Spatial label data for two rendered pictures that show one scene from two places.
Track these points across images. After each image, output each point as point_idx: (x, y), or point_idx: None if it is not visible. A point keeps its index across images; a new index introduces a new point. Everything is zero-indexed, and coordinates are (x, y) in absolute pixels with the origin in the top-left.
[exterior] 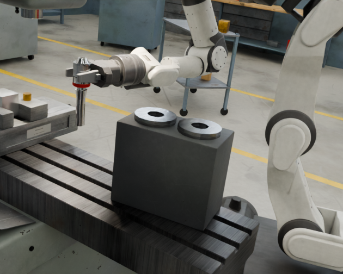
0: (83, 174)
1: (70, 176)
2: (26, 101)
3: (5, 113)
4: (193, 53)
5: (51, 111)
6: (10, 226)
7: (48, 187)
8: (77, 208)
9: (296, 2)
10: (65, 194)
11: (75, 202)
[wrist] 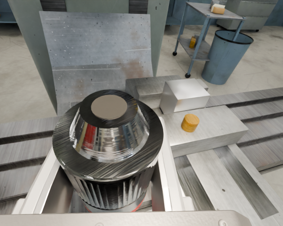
0: (32, 167)
1: (41, 150)
2: (179, 122)
3: (137, 87)
4: None
5: (183, 181)
6: (58, 111)
7: (45, 123)
8: None
9: None
10: (19, 128)
11: None
